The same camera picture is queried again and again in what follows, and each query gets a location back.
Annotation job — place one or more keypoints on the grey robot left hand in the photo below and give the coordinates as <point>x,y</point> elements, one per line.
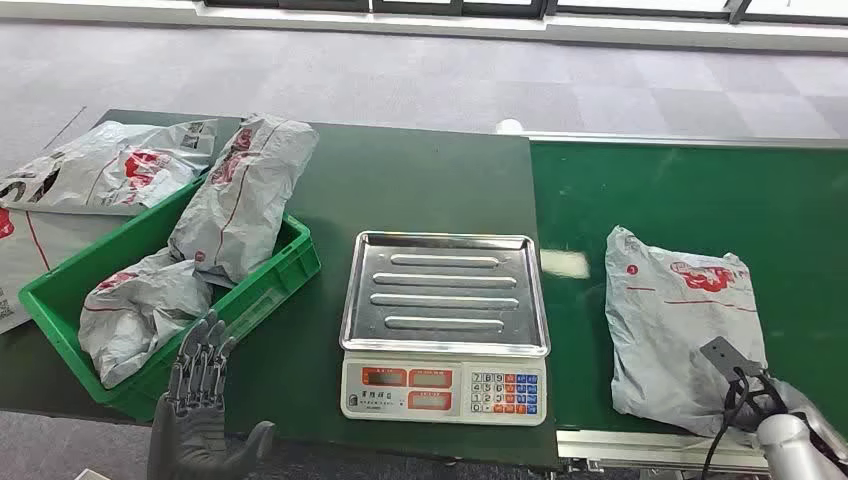
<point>189,430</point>

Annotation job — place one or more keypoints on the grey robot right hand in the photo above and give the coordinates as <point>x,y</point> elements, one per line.
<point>762,404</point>

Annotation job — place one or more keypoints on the grey mailer package red print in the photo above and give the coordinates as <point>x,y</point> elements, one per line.
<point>669,331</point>

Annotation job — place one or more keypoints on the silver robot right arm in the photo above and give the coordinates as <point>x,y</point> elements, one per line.
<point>792,450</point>

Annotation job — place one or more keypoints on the crumpled grey mailer package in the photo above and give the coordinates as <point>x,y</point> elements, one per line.
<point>139,311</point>

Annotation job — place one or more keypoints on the green plastic basket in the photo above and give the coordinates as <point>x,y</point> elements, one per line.
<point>265,291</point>

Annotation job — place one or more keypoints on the flat pale grey mailer package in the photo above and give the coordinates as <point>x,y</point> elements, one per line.
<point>60,245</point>

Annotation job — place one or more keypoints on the long grey mailer package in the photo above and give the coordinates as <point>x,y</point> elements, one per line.
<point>245,199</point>

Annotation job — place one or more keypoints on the grey mailer package black print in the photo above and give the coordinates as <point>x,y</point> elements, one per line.
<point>99,166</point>

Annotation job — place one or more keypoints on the white electronic weighing scale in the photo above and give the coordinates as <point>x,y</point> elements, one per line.
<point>444,311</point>

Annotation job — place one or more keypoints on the bright green conveyor belt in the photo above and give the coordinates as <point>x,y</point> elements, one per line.
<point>696,192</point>

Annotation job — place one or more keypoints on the dark green table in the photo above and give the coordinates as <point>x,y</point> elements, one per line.
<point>411,179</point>

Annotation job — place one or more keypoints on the white round conveyor end cap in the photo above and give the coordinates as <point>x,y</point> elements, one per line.
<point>509,126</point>

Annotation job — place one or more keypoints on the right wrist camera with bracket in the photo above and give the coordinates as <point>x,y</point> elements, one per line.
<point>729,356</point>

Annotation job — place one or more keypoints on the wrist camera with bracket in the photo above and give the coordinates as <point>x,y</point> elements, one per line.
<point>729,356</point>
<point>93,475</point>

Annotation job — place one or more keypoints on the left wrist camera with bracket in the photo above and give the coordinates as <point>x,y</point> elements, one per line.
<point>93,475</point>

